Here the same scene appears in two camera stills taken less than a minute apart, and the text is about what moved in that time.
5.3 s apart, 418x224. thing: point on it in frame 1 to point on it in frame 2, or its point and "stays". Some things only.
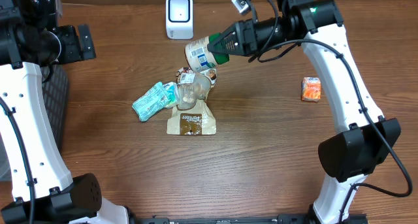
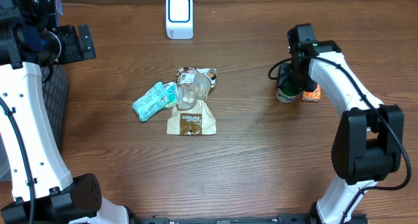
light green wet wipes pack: (151, 102) stays
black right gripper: (246, 40) to (286, 81)
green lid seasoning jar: (200, 59) to (289, 95)
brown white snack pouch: (193, 116) stays
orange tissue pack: (311, 89) stays
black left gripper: (86, 41) stays
